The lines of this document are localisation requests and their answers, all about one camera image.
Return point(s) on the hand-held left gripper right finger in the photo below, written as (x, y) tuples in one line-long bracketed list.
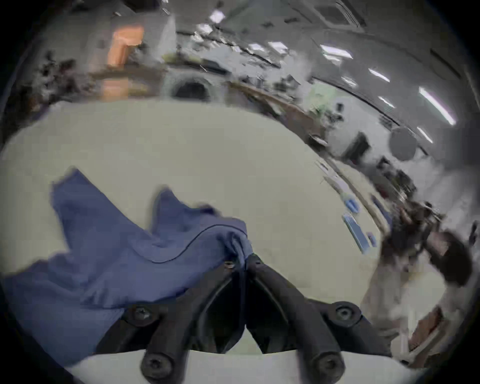
[(285, 300)]

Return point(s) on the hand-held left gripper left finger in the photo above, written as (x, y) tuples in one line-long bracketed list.
[(195, 296)]

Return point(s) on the blue shirt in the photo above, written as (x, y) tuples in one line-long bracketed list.
[(123, 247)]

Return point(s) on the bed with beige sheet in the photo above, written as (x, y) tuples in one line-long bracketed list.
[(210, 157)]

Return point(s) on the washing machine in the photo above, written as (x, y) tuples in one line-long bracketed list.
[(190, 88)]

